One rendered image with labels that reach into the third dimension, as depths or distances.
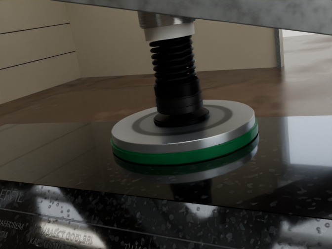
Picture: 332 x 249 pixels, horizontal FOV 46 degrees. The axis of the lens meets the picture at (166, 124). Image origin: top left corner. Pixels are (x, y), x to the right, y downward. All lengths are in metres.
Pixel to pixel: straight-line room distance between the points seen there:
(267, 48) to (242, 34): 0.40
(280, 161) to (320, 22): 0.18
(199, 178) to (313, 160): 0.13
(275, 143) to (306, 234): 0.19
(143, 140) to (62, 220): 0.14
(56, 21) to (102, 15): 0.82
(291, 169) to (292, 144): 0.08
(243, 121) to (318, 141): 0.10
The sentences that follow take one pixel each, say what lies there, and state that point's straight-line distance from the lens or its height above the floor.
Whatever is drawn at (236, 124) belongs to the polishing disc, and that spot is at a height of 0.83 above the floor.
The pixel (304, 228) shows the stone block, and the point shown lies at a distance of 0.36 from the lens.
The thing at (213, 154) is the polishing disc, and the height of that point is 0.81.
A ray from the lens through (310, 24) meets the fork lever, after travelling 0.53.
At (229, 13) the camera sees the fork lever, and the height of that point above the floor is 0.98.
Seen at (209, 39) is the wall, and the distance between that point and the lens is 5.88.
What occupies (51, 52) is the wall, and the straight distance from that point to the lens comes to 6.98.
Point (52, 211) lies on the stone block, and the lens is 0.49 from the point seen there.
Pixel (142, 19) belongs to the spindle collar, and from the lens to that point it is 0.54.
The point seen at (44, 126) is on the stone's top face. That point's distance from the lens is 0.81.
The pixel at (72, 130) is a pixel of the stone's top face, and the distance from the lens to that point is 0.73.
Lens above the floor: 0.99
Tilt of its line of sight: 16 degrees down
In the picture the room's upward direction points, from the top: 9 degrees counter-clockwise
